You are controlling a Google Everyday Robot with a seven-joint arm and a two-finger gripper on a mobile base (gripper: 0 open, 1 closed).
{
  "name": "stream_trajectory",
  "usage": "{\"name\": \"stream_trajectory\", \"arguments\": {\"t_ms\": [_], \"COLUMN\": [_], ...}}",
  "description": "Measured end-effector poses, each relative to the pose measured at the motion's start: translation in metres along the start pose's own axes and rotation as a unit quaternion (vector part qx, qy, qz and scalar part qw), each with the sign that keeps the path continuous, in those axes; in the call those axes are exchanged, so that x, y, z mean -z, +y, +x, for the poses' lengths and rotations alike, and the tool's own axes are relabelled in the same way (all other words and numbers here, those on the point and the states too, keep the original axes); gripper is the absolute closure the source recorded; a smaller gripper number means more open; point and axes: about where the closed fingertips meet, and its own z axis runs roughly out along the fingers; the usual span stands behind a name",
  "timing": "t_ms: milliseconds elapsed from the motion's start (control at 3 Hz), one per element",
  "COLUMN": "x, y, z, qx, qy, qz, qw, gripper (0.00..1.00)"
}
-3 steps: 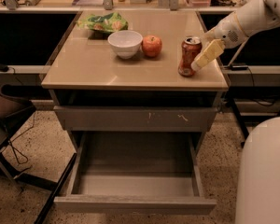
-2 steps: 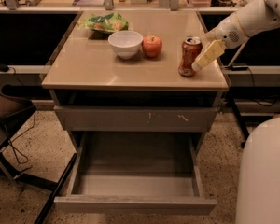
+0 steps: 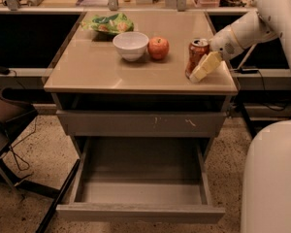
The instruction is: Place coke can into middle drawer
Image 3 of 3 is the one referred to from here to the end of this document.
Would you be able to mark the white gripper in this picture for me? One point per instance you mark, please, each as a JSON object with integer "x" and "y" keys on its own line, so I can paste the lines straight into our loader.
{"x": 223, "y": 44}

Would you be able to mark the red coke can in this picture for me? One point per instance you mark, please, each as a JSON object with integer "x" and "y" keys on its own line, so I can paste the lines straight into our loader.
{"x": 197, "y": 49}

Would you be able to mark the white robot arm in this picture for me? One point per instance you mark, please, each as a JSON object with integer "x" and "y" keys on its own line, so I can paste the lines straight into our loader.
{"x": 266, "y": 189}

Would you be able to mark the grey drawer cabinet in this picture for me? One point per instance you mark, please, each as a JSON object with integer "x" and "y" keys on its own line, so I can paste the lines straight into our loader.
{"x": 98, "y": 93}

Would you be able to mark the open grey middle drawer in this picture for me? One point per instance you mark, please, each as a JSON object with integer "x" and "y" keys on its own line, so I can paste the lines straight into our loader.
{"x": 141, "y": 180}

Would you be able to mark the black power adapter right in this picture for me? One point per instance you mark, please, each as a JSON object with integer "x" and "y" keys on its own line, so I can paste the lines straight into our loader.
{"x": 248, "y": 70}

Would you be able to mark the black power adapter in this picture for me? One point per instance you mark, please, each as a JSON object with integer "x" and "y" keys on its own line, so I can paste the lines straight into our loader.
{"x": 248, "y": 70}
{"x": 4, "y": 70}

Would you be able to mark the white leaning stick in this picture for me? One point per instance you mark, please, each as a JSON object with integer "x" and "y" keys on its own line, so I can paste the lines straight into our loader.
{"x": 247, "y": 55}

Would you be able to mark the red apple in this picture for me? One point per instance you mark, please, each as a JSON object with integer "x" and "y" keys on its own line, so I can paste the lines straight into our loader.
{"x": 158, "y": 48}

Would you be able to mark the white bowl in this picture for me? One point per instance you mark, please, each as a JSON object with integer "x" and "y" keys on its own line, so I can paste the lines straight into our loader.
{"x": 131, "y": 46}

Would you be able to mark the green chip bag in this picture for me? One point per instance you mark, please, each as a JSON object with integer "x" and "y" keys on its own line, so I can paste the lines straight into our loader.
{"x": 112, "y": 25}

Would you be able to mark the black power adapter left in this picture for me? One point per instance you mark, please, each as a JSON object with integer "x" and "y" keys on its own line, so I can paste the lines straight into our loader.
{"x": 4, "y": 70}

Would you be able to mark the brown office chair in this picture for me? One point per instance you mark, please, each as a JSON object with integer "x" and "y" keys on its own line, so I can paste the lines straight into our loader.
{"x": 15, "y": 116}

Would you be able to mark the black pole on floor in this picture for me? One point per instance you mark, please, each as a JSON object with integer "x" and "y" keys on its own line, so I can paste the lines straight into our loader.
{"x": 57, "y": 199}

